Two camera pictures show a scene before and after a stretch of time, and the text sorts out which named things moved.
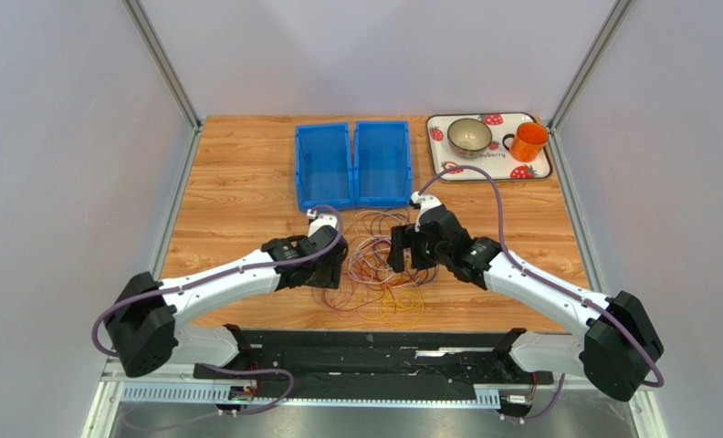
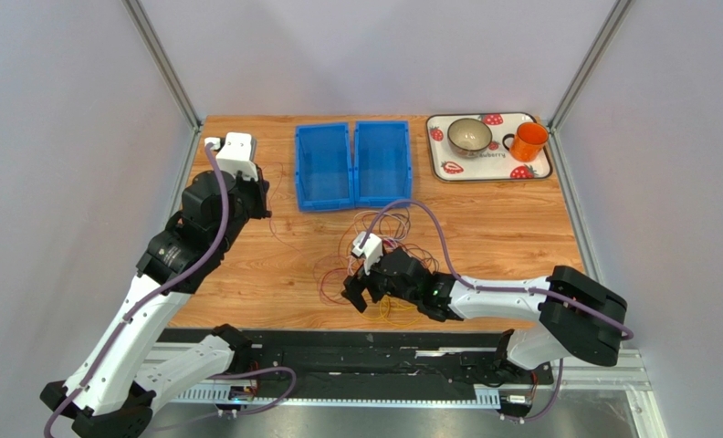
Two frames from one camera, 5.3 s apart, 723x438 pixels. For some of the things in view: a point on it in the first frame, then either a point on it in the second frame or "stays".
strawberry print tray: x=497 y=160 stays
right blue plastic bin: x=382 y=164 stays
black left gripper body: x=327 y=276 -> x=250 y=200
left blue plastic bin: x=324 y=165 stays
